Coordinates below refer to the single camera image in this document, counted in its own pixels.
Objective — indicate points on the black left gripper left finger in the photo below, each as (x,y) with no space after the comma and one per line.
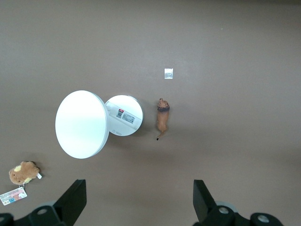
(73,202)

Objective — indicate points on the brown table cloth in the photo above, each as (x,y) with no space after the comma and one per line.
(211,153)

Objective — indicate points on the printed plush tag card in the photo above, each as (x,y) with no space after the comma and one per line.
(13,196)

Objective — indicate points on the brown lion statue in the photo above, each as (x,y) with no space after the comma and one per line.
(163,117)

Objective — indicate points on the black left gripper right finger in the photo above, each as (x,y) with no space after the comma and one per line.
(203,202)

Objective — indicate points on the white round desk lamp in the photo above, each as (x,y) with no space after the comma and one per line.
(81,124)

